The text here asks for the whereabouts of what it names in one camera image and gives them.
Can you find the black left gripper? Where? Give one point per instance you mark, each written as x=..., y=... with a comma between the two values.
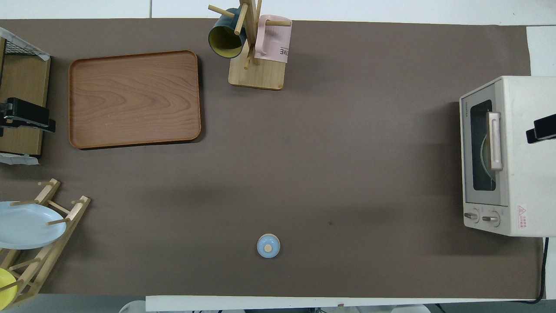
x=26, y=112

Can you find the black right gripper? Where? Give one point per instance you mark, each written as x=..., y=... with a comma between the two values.
x=547, y=127

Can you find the light green plate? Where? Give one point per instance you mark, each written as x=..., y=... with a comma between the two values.
x=484, y=156

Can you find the white toaster oven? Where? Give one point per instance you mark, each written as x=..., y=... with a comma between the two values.
x=530, y=182

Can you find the oven control knob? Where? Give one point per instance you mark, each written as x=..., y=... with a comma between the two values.
x=491, y=219
x=471, y=216

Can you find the white checked cloth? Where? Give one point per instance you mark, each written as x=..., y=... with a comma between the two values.
x=17, y=160

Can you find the wooden shelf unit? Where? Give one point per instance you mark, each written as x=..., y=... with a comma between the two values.
x=26, y=82

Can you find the brown wooden tray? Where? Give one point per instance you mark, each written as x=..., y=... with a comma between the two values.
x=130, y=100

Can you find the wooden dish rack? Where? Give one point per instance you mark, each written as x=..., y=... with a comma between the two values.
x=78, y=208

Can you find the light blue plate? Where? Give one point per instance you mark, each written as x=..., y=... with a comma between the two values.
x=26, y=226

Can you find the yellow plate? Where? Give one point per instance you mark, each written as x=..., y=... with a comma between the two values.
x=5, y=287

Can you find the brown table mat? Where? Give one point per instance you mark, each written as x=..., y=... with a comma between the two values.
x=347, y=152

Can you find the dark teal mug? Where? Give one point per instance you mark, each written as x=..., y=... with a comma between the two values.
x=226, y=43

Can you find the wooden mug tree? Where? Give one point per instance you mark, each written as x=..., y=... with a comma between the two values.
x=260, y=76

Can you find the pink mug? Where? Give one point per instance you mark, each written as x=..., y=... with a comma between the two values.
x=276, y=43

